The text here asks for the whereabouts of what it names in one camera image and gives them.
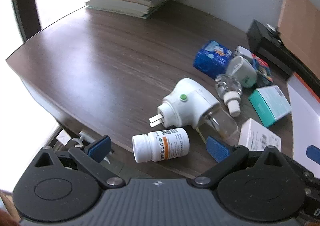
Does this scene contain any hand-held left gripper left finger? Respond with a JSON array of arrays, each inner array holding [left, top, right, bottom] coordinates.
[[32, 135, 125, 190]]

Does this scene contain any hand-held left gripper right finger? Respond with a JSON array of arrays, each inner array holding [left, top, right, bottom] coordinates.
[[191, 136, 293, 190]]

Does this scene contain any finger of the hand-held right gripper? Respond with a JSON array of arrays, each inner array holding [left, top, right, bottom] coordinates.
[[305, 144, 320, 159], [301, 166, 320, 221]]

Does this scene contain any white orange storage box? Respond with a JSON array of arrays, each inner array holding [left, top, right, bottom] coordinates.
[[286, 74, 320, 166]]

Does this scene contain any white pill bottle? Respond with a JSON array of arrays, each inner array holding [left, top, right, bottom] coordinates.
[[132, 127, 190, 163]]

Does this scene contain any blue dental floss box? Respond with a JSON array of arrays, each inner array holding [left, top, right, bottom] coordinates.
[[193, 40, 233, 79]]

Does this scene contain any red and blue card box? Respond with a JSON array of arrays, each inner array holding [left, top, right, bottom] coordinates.
[[251, 54, 274, 87]]

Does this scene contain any white charger plug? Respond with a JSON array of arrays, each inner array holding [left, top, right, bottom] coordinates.
[[235, 46, 254, 63]]

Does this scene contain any white plastic hook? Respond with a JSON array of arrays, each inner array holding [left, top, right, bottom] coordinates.
[[72, 131, 97, 146]]

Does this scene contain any white carton box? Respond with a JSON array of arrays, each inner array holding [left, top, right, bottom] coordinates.
[[238, 118, 282, 153]]

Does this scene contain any white heater green button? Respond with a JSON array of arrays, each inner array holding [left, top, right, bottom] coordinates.
[[149, 78, 221, 128]]

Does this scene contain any teal carton box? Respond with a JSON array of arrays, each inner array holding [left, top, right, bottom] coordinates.
[[248, 85, 292, 128]]

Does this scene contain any clear liquid bottle white cap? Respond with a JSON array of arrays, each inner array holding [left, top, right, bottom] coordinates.
[[215, 74, 243, 117]]

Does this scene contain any black monitor riser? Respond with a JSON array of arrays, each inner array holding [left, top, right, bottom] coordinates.
[[246, 19, 320, 103]]

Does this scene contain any brown cardboard sheet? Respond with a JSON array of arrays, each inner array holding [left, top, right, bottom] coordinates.
[[276, 0, 320, 72]]

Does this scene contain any dark curved frame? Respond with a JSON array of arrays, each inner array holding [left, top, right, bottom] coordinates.
[[7, 0, 42, 42]]

